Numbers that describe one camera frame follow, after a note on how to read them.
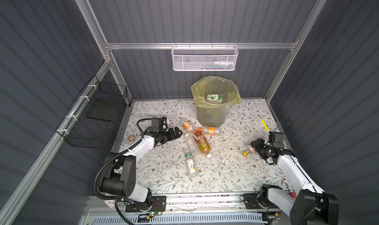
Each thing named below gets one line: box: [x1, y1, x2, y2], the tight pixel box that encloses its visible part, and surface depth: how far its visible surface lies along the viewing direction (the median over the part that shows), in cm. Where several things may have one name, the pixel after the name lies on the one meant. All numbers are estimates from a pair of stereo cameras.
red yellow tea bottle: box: [192, 127, 212, 154], surface depth 92 cm
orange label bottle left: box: [182, 119, 193, 131], surface depth 101 cm
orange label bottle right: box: [197, 126, 224, 136], surface depth 101 cm
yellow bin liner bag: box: [190, 75, 242, 109], surface depth 97 cm
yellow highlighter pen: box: [260, 117, 270, 132], surface depth 107 cm
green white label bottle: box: [207, 94, 223, 104], surface depth 103 cm
